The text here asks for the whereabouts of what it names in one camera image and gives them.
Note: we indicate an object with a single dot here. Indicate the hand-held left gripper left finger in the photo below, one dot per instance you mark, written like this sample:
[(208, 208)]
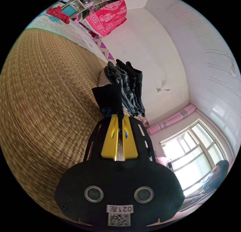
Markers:
[(109, 141)]

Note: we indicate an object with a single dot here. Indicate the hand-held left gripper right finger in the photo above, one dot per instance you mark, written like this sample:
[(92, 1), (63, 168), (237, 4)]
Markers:
[(130, 145)]

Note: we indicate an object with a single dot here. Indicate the dark blue long sleeve shirt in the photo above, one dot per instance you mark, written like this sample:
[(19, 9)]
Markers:
[(107, 98)]

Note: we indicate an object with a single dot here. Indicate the pink curtain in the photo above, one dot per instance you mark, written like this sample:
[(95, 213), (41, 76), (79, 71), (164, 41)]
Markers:
[(173, 118)]

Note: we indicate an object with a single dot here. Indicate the pile of clothes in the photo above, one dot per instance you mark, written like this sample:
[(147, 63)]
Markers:
[(130, 88)]

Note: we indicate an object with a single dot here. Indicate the window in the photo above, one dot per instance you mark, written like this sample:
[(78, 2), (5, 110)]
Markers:
[(190, 154)]

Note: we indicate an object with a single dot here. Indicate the bed with woven mat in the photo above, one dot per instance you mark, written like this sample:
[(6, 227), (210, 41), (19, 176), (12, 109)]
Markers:
[(47, 103)]

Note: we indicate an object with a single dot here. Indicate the person's body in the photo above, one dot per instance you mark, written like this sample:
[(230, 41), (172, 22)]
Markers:
[(214, 181)]

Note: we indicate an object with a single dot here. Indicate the red patterned blanket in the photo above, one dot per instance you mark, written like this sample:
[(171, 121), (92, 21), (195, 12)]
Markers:
[(107, 17)]

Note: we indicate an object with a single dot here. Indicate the red garment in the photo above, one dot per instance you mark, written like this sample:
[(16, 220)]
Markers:
[(59, 13)]

